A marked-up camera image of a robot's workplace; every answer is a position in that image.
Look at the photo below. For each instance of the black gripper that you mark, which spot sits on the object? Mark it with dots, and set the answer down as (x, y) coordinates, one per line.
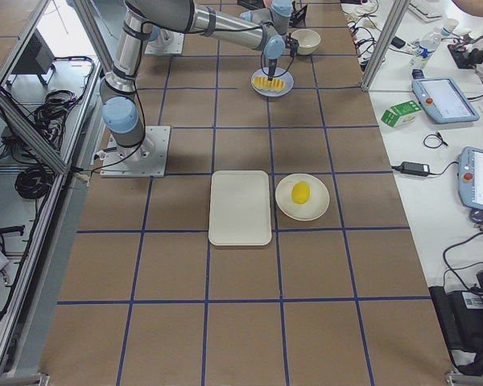
(272, 64)

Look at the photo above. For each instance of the blue plate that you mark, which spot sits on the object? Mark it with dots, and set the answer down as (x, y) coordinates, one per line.
(281, 74)

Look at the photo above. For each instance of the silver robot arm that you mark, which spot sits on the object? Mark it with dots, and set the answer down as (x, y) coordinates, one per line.
(158, 22)

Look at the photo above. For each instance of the white round plate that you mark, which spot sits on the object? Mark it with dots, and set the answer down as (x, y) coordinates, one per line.
(314, 208)

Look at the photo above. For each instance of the teach pendant blue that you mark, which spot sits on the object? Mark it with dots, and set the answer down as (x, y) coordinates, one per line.
(443, 101)

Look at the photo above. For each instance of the white bowl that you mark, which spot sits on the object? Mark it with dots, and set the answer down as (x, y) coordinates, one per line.
(308, 40)

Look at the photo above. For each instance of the yellow lemon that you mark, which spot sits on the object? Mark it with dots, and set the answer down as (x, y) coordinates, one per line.
(300, 192)

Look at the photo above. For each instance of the green white carton box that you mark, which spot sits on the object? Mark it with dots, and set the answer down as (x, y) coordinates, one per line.
(401, 114)

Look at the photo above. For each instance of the white rectangular tray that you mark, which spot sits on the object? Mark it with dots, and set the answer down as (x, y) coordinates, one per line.
(239, 213)

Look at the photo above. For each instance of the plastic water bottle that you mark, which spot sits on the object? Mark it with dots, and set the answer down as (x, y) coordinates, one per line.
(425, 49)

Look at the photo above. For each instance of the black power adapter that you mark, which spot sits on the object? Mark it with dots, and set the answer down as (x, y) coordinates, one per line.
(415, 168)

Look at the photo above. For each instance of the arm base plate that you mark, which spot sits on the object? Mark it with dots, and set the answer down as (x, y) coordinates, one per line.
(163, 42)
(149, 160)

